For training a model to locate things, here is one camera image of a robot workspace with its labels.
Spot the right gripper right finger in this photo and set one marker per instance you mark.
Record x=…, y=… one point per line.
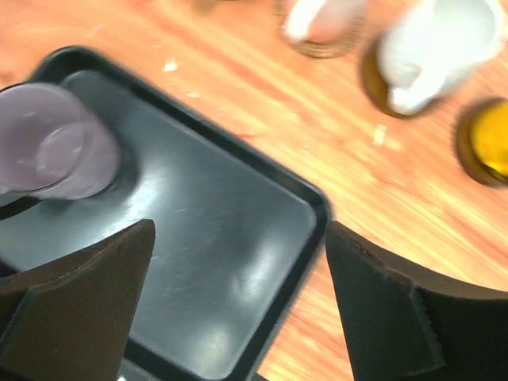
x=403, y=321

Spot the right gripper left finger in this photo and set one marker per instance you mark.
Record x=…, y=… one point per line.
x=69, y=319

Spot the purple glass mug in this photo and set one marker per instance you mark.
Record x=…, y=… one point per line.
x=52, y=146

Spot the brown wooden coaster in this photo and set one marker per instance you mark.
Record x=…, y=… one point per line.
x=374, y=85
x=465, y=154

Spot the yellow glass mug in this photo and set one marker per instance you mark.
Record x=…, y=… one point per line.
x=489, y=138

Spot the woven rattan coaster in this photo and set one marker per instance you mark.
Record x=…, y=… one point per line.
x=334, y=48

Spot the cream ceramic mug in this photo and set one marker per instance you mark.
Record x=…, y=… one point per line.
x=435, y=46

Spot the pink ceramic mug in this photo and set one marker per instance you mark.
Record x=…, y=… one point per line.
x=320, y=21

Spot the black plastic tray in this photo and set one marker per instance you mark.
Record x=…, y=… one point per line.
x=236, y=232

